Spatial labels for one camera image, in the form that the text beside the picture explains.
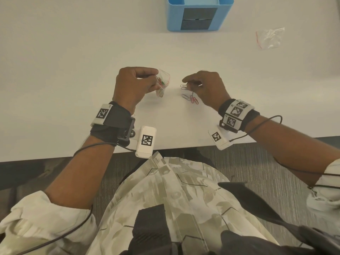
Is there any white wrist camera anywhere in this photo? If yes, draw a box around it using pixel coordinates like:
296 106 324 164
208 125 234 151
135 126 157 159

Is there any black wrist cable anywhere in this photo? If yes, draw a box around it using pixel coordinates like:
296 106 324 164
229 115 340 189
15 142 136 255

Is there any blue desk organizer box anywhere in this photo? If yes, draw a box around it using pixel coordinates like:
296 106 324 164
166 0 234 32

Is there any empty clear zip bag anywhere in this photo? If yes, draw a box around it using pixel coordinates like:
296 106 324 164
256 27 285 50

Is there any person's right forearm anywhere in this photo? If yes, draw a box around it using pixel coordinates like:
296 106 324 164
245 115 340 187

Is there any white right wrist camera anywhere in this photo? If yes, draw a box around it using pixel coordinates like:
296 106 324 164
208 125 234 151

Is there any person's right hand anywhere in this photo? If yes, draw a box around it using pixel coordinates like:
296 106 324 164
182 71 232 111

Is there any black chest harness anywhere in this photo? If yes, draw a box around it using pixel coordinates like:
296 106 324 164
127 182 340 255

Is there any small clear plastic bag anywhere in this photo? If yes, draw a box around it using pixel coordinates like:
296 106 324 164
155 68 171 99

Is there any camouflage shirt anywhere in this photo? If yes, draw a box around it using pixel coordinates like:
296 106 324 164
0 151 340 255

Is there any person's left hand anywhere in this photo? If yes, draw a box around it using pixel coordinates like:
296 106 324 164
113 67 161 115

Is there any black left wrist band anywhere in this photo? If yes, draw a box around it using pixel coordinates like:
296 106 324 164
90 101 136 147

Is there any person's left forearm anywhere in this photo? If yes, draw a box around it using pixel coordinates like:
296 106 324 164
44 135 118 210

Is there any black wrist band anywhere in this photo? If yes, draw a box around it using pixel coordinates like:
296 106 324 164
218 99 260 134
90 101 136 147

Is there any black right wrist band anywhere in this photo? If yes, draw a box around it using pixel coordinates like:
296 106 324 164
218 99 260 134

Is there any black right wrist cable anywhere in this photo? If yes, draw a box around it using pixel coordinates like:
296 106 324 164
229 115 340 189

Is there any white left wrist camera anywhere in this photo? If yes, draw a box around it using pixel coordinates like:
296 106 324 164
135 126 157 159

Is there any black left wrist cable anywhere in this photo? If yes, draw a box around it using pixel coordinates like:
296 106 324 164
15 142 136 255

